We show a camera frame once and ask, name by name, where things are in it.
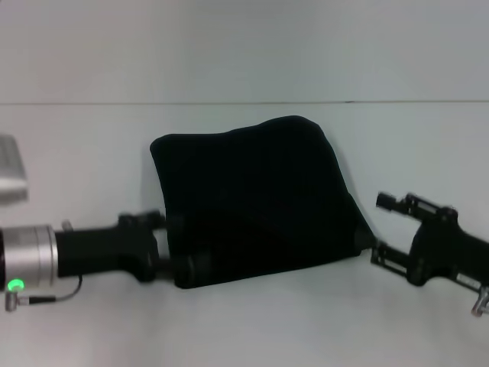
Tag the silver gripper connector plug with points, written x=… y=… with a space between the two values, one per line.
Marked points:
x=67 y=225
x=480 y=303

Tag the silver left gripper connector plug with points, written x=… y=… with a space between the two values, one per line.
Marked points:
x=67 y=225

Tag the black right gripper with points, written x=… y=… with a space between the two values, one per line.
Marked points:
x=447 y=248

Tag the black shirt with FREE print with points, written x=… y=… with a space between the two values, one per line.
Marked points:
x=260 y=199

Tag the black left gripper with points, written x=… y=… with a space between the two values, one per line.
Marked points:
x=107 y=248

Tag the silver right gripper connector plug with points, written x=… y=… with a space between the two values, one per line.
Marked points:
x=480 y=303

